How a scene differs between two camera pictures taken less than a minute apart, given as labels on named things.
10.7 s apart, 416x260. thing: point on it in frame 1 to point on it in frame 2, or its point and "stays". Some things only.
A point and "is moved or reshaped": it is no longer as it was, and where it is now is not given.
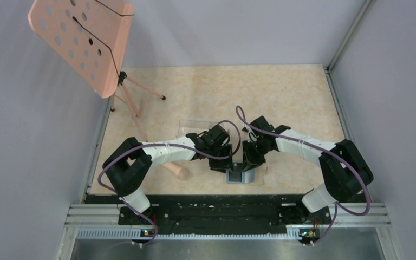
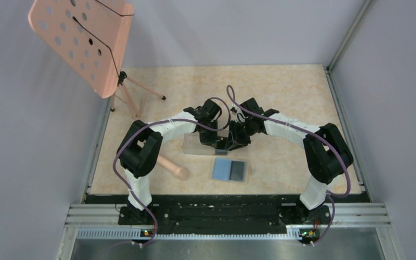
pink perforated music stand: [90, 37] stays
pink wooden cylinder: [176, 169] stays
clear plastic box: [187, 126] is moved or reshaped
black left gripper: [220, 166] to [211, 141]
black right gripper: [250, 161] to [235, 141]
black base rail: [220, 214] stays
